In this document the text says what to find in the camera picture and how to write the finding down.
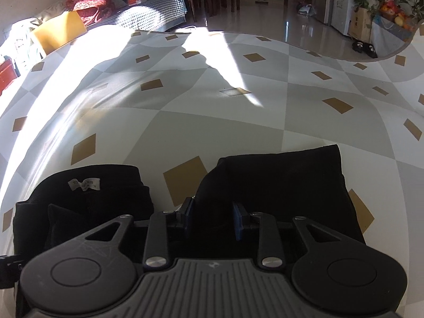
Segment black pants with grey stripe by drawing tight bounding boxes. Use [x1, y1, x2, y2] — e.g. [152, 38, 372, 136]
[13, 144, 366, 259]

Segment red wooden box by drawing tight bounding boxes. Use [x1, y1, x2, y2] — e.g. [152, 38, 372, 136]
[0, 58, 17, 96]

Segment sofa with checked cover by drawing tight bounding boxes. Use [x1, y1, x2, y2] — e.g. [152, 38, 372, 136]
[113, 0, 187, 31]

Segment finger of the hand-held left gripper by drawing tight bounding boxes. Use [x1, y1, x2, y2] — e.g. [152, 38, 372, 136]
[0, 254, 25, 289]

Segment white chest freezer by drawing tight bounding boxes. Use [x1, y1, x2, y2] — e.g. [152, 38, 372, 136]
[331, 0, 360, 36]

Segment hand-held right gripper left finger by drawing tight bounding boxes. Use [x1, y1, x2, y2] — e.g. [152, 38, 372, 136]
[74, 197, 196, 270]

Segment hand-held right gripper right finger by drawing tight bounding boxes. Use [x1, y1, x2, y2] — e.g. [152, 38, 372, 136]
[232, 201, 363, 270]

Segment brown cardboard box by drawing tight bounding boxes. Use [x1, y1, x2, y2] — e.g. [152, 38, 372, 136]
[349, 7, 373, 42]

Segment fruit basket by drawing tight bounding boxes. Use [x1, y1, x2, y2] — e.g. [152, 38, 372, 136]
[379, 0, 414, 30]

